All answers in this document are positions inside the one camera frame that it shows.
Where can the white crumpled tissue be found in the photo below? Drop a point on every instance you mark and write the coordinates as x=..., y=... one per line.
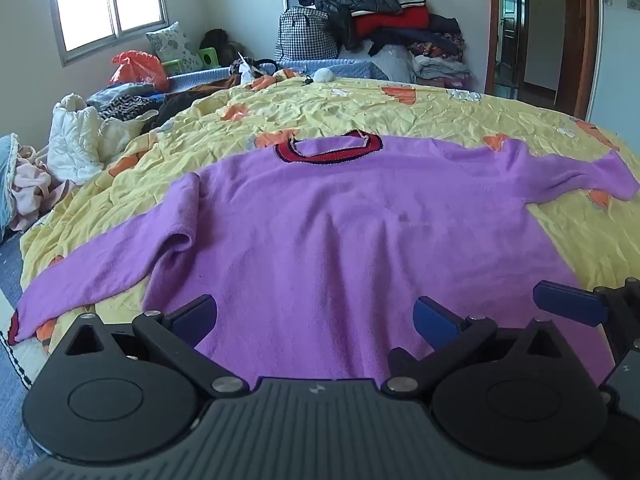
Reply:
x=245, y=70

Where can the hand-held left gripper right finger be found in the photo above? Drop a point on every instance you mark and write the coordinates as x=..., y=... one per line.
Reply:
x=436, y=321

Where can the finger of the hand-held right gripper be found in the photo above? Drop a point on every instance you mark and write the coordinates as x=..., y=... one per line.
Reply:
x=567, y=304

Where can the light blue pillow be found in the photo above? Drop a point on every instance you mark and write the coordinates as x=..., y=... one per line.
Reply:
x=7, y=185

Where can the wooden door frame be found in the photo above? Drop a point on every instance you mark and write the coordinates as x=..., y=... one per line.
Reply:
x=582, y=35

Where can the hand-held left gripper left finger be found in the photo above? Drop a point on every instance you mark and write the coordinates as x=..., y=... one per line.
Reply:
x=196, y=317

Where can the floral pillow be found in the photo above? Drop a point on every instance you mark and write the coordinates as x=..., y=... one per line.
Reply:
x=172, y=45

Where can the window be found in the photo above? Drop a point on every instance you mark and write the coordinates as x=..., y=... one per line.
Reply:
x=85, y=5

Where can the houndstooth bag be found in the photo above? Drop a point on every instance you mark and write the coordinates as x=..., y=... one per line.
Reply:
x=305, y=35

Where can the clear plastic bag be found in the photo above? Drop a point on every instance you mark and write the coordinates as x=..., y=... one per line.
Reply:
x=395, y=65

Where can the pink cloth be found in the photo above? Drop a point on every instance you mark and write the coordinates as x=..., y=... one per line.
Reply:
x=35, y=185

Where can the pile of folded clothes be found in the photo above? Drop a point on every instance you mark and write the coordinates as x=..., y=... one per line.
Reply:
x=425, y=35

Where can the white quilted jacket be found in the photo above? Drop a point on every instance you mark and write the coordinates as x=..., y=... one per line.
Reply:
x=75, y=135

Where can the dark plush bag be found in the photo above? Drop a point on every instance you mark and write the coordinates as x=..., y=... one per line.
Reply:
x=217, y=42

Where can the dark brown cloth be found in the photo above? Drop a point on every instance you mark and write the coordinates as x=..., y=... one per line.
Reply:
x=185, y=100

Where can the black and white patterned cloth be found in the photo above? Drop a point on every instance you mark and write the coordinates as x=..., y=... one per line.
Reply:
x=125, y=105

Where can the purple sweater with red collar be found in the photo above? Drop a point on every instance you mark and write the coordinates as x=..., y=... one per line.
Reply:
x=325, y=235

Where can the white fluffy ball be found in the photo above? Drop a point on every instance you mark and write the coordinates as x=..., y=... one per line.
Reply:
x=323, y=75

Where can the blue quilted mat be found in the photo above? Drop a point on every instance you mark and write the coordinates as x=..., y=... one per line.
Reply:
x=345, y=66

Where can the yellow printed quilt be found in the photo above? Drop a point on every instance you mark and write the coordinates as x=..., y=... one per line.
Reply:
x=400, y=115

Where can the green plastic stool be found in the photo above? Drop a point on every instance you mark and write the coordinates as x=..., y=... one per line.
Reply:
x=208, y=57
x=172, y=66

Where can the dark door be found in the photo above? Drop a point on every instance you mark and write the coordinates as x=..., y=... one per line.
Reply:
x=512, y=25

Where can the orange plastic bag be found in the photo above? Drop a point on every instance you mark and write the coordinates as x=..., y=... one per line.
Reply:
x=137, y=70

